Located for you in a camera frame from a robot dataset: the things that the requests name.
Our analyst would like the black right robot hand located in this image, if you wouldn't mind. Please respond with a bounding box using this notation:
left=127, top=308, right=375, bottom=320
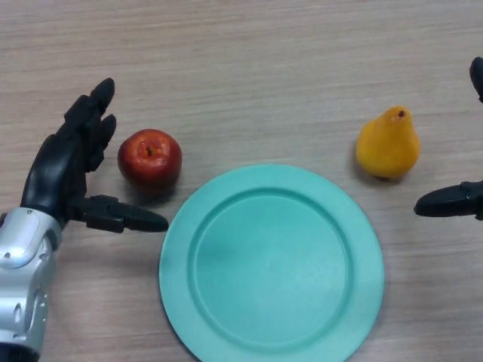
left=414, top=56, right=483, bottom=222

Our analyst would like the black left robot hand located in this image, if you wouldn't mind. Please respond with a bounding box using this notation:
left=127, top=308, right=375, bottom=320
left=20, top=78, right=170, bottom=234

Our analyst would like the red apple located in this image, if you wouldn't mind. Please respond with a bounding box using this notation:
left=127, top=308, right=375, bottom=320
left=117, top=128, right=183, bottom=189

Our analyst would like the green round plate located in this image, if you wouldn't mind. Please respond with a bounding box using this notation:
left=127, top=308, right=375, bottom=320
left=158, top=164, right=385, bottom=362

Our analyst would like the yellow pear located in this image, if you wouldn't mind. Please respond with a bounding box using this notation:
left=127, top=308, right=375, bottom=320
left=355, top=106, right=421, bottom=179

